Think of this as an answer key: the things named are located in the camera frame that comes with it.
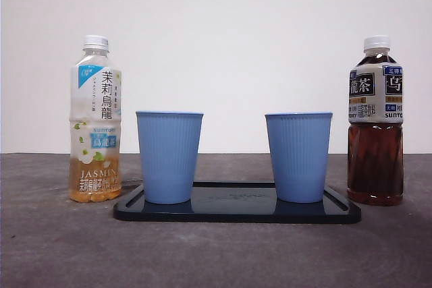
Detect jasmine tea bottle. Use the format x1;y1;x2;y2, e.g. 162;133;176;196
69;34;123;204

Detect blue ribbed plastic cup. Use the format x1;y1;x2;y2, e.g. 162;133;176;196
265;111;333;204
135;110;205;205

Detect dark blue flat tray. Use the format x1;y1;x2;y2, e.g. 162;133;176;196
112;181;362;225

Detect dark oolong tea bottle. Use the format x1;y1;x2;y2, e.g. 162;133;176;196
346;34;404;207

